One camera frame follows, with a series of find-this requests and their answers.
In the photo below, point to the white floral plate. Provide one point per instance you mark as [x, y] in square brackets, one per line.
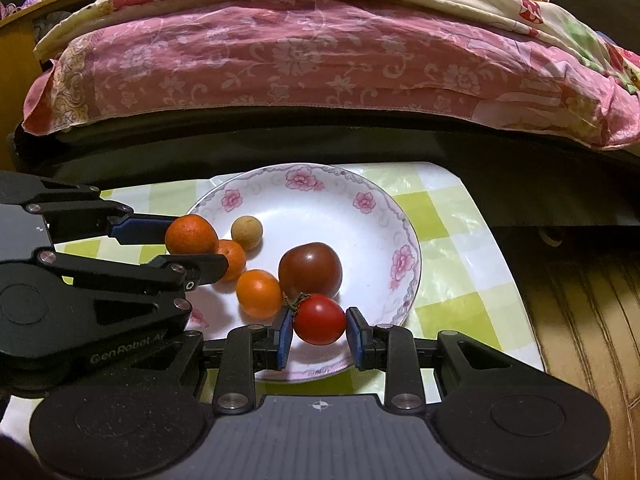
[325, 220]

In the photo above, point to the white round object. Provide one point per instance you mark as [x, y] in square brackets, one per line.
[550, 236]

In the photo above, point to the red cherry tomato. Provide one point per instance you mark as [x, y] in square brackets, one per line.
[320, 319]

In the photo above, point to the large dark red tomato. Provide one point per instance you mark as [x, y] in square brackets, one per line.
[310, 270]

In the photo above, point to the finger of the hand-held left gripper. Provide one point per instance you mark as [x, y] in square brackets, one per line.
[200, 266]
[140, 227]

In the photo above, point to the dark bed frame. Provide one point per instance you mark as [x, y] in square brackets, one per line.
[350, 140]

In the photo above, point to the dark headboard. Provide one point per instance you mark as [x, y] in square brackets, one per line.
[600, 5]

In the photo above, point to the brown longan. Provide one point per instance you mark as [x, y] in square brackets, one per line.
[247, 232]

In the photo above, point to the wooden cabinet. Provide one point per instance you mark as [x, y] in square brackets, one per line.
[15, 60]

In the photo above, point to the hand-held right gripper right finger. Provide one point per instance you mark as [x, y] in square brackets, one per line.
[354, 335]

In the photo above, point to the green checked tablecloth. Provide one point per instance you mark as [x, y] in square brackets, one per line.
[450, 270]

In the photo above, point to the pink floral blanket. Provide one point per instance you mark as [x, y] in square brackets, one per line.
[300, 60]

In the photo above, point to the small orange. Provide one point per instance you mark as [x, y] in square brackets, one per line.
[234, 260]
[259, 293]
[191, 235]

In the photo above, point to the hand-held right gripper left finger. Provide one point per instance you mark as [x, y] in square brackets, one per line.
[285, 335]

